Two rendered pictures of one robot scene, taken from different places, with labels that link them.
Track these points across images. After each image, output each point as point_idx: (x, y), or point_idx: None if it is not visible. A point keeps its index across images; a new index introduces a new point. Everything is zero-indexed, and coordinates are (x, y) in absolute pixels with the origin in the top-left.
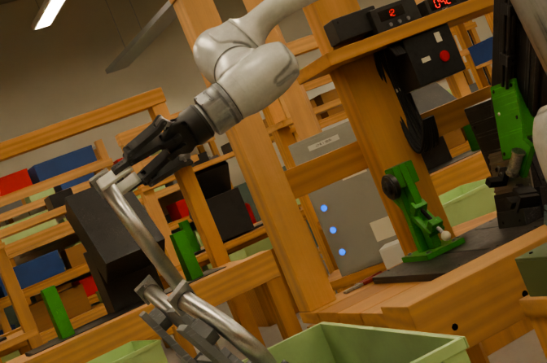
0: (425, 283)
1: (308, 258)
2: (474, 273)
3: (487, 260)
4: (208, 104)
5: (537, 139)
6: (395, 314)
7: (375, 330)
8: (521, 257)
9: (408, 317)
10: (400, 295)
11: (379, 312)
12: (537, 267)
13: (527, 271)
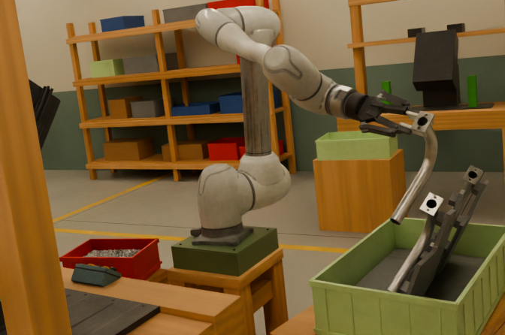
0: (141, 327)
1: None
2: (190, 288)
3: (160, 291)
4: None
5: (233, 182)
6: (228, 312)
7: (358, 245)
8: (238, 251)
9: (240, 305)
10: (158, 333)
11: (203, 328)
12: (246, 252)
13: (241, 258)
